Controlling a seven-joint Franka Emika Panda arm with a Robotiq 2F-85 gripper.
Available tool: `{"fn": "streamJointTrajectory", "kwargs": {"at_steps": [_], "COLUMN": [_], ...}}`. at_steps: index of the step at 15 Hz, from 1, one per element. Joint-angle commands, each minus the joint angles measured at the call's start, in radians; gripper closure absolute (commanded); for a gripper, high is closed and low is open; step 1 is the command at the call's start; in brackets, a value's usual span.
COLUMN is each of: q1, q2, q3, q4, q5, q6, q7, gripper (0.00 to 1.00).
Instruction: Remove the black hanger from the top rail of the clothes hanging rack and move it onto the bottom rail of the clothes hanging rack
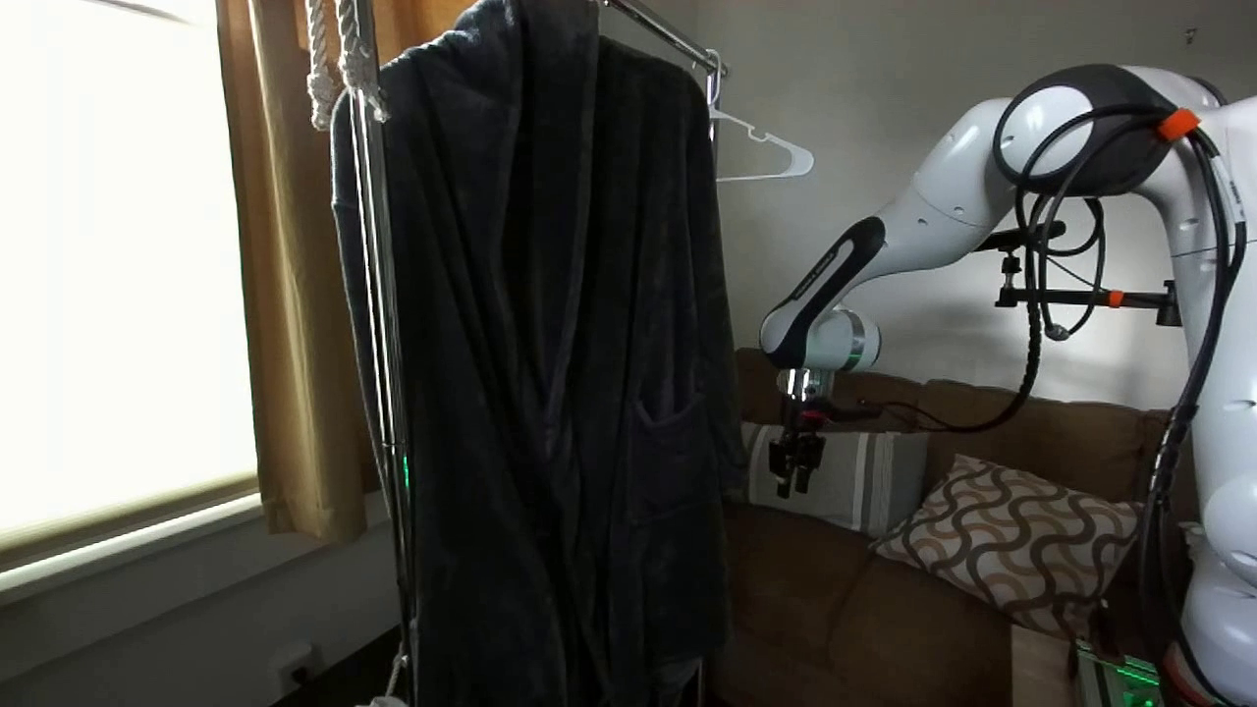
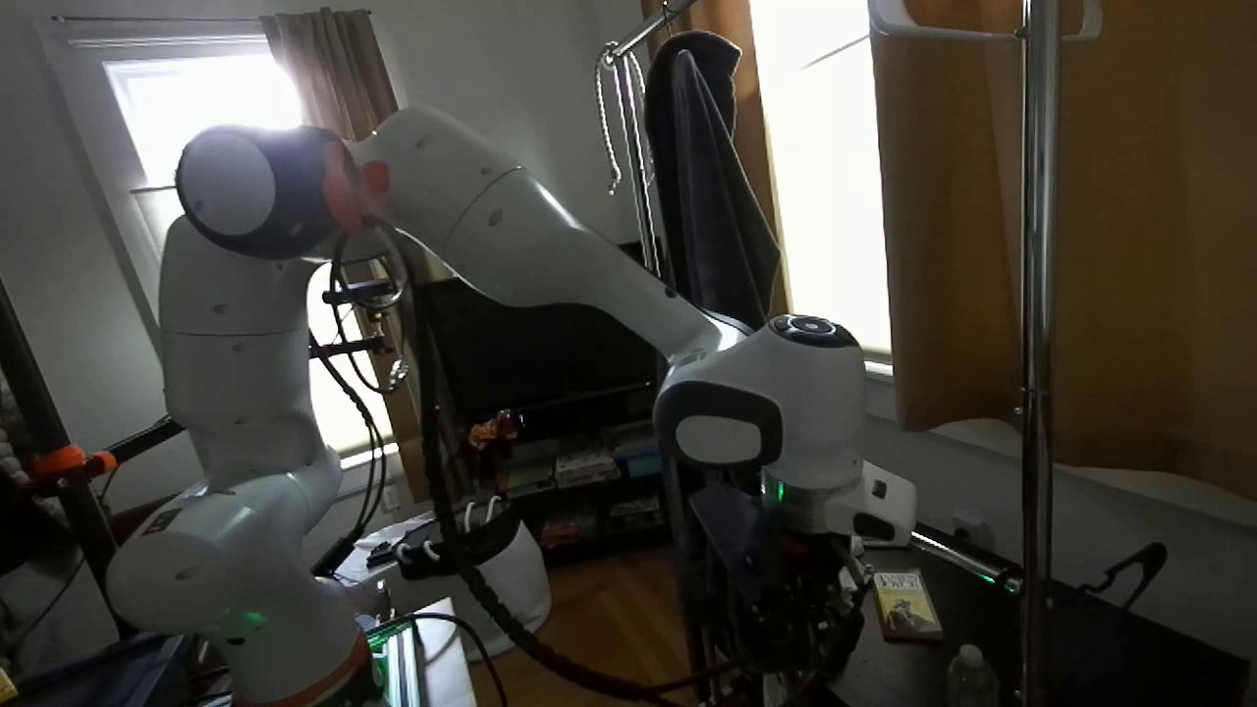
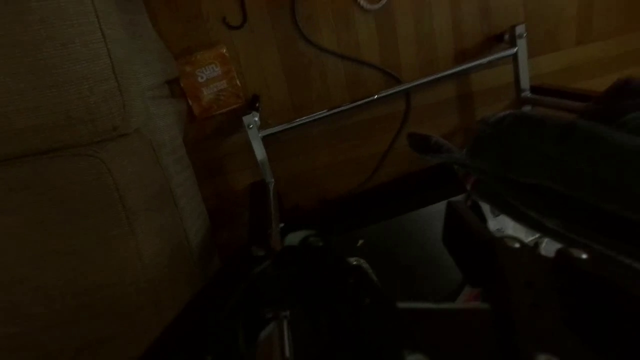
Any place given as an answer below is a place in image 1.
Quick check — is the grey striped pillow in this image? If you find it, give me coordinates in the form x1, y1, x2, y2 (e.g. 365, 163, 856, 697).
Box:
736, 418, 936, 538

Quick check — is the bright window blind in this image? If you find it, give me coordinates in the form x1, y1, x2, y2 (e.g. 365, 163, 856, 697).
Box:
0, 0, 262, 558

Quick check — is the wide mustard curtain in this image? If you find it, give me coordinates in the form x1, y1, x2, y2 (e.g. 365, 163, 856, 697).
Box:
213, 0, 478, 541

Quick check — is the dark bath robe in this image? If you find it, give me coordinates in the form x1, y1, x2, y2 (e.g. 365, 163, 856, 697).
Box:
330, 0, 749, 707

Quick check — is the white plastic clothes hanger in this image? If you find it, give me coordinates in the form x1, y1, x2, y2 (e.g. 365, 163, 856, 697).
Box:
698, 62, 821, 189

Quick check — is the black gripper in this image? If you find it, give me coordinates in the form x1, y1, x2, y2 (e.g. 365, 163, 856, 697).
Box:
767, 393, 828, 503

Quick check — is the black stereo camera bar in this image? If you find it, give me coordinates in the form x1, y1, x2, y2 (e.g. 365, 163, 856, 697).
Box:
969, 218, 1071, 261

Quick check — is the green-lit control box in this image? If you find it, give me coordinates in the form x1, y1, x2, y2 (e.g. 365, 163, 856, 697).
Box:
1070, 635, 1171, 707

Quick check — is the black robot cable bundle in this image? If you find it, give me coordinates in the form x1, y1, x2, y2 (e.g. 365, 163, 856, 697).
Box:
877, 74, 1257, 664

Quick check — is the brown wave-patterned pillow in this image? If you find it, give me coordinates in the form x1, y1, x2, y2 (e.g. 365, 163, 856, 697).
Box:
871, 448, 1146, 643

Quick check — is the brown sofa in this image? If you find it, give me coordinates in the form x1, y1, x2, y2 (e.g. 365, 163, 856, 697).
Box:
712, 343, 1202, 707

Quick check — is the white braided rope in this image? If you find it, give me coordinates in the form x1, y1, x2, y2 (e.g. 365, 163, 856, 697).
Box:
301, 0, 394, 135

